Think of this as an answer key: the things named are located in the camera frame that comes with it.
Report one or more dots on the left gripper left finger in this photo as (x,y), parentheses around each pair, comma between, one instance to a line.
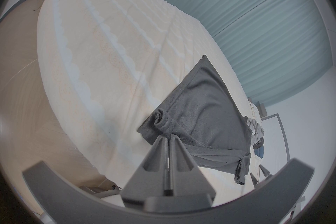
(141,183)

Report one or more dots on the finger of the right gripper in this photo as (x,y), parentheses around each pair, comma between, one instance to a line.
(265,172)
(254,180)

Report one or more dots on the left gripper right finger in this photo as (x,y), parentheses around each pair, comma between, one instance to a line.
(196,183)

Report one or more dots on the black T-shirt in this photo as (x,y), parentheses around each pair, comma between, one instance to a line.
(210,112)

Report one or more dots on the dark blue garment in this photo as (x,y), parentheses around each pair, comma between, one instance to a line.
(259,152)

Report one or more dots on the black shiny garment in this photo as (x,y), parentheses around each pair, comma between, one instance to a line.
(260,144)

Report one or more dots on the grey garment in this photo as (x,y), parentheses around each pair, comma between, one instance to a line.
(256,128)

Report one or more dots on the white printed pillow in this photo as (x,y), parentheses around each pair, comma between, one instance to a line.
(252,111)

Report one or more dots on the grey bedside table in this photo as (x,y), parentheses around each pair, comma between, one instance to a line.
(262,109)

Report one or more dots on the bed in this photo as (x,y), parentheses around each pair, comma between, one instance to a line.
(118,60)

